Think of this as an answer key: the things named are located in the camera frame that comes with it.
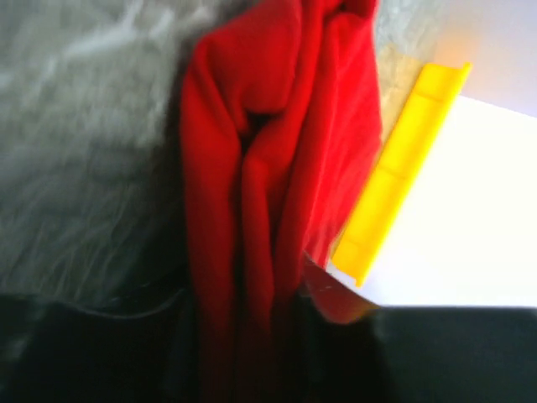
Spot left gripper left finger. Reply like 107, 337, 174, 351
1, 290, 196, 402

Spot yellow plastic bin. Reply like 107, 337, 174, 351
331, 62, 472, 287

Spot red t shirt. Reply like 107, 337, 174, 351
179, 1, 382, 402

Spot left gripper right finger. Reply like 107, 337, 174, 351
295, 258, 536, 402

